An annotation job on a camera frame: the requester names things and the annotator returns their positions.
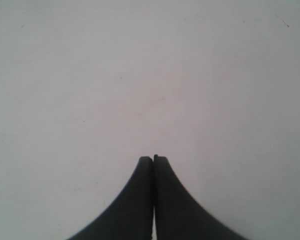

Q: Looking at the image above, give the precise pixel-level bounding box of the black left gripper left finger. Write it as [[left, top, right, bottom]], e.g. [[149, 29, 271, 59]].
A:
[[70, 156, 154, 240]]

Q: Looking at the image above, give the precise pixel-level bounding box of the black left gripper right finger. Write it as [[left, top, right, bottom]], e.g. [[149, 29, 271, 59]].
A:
[[153, 155, 245, 240]]

